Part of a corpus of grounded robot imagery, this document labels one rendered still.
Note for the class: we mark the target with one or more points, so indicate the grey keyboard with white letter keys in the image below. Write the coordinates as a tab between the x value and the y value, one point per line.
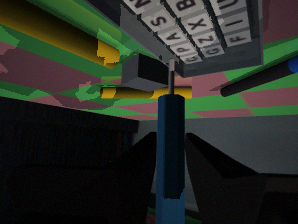
202	36

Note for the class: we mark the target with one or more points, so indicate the blue stylus with grey tip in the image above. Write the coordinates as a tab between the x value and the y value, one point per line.
170	172

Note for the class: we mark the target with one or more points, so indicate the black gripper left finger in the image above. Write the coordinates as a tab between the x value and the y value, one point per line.
119	191

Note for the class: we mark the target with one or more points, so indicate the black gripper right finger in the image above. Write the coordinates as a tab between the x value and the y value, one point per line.
228	192

